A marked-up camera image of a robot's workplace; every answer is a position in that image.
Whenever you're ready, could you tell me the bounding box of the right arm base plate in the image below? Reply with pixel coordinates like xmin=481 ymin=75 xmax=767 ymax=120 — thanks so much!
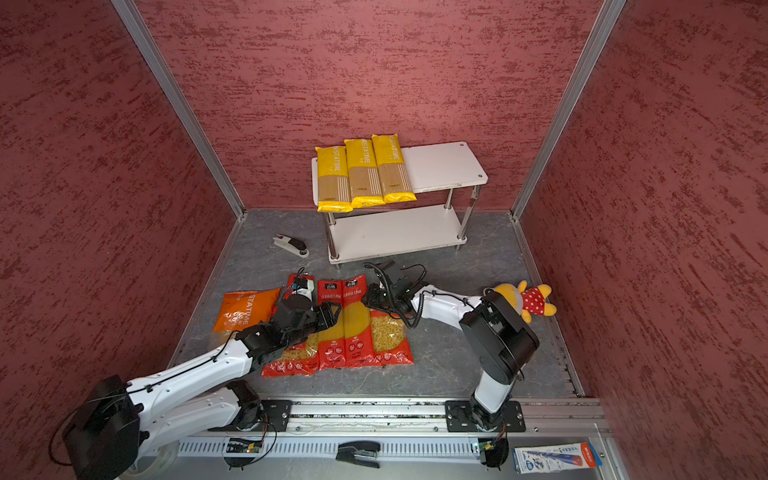
xmin=444 ymin=400 xmax=526 ymax=433

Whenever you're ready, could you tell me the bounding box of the red pasta bag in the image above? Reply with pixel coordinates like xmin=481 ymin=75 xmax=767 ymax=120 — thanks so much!
xmin=261 ymin=268 xmax=319 ymax=378
xmin=318 ymin=274 xmax=379 ymax=370
xmin=370 ymin=310 xmax=414 ymax=366

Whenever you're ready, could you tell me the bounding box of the black stapler front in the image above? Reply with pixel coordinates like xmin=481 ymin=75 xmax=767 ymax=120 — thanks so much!
xmin=335 ymin=440 xmax=381 ymax=469

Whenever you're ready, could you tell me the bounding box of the aluminium front rail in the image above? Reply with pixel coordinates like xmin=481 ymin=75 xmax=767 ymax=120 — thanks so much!
xmin=178 ymin=397 xmax=628 ymax=479

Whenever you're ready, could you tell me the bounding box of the white two-tier shelf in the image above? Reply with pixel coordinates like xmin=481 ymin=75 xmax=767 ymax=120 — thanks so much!
xmin=310 ymin=141 xmax=490 ymax=266

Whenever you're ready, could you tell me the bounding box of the red pasta bag right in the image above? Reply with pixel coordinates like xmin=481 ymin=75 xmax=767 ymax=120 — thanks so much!
xmin=370 ymin=310 xmax=414 ymax=366

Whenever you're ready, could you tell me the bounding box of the red pasta bag left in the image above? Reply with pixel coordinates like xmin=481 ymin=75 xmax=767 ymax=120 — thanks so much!
xmin=261 ymin=268 xmax=319 ymax=378

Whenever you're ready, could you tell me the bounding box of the corner aluminium post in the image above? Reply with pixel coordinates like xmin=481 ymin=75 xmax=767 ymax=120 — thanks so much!
xmin=511 ymin=0 xmax=626 ymax=223
xmin=111 ymin=0 xmax=247 ymax=222

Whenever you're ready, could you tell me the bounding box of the white blue toothpaste box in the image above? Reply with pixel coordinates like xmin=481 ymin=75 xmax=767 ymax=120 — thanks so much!
xmin=512 ymin=442 xmax=602 ymax=474

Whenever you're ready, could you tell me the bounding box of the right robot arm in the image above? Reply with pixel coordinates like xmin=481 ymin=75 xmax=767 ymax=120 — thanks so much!
xmin=362 ymin=261 xmax=556 ymax=431

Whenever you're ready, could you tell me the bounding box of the yellow plush toy red dress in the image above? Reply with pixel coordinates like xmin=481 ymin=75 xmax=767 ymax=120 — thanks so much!
xmin=493 ymin=280 xmax=557 ymax=324

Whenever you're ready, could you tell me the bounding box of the left corner aluminium post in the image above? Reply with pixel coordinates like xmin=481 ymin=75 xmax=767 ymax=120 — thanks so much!
xmin=111 ymin=0 xmax=247 ymax=222

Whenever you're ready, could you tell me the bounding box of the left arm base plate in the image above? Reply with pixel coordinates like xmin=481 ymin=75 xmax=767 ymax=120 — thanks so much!
xmin=225 ymin=400 xmax=294 ymax=432

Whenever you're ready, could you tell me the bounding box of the red pasta bag middle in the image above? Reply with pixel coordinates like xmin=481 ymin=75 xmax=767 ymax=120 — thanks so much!
xmin=318 ymin=274 xmax=379 ymax=370

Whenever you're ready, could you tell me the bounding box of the clear tape roll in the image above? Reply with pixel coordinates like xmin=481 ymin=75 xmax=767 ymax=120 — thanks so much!
xmin=118 ymin=441 xmax=180 ymax=480

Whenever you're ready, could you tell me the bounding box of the orange pasta bag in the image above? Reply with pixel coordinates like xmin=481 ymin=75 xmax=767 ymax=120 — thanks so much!
xmin=213 ymin=288 xmax=281 ymax=332

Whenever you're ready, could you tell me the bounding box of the white black stapler on floor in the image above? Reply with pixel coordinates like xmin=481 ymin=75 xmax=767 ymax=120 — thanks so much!
xmin=272 ymin=234 xmax=309 ymax=258

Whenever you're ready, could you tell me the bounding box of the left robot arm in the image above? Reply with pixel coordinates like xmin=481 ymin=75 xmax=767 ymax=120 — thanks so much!
xmin=60 ymin=294 xmax=341 ymax=479

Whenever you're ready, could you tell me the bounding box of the right corner aluminium post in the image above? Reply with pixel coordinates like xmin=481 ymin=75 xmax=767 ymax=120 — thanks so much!
xmin=511 ymin=0 xmax=626 ymax=223

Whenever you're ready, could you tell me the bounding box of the yellow spaghetti pack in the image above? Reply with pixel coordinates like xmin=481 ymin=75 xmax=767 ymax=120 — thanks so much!
xmin=315 ymin=146 xmax=353 ymax=213
xmin=372 ymin=134 xmax=417 ymax=203
xmin=344 ymin=139 xmax=385 ymax=209

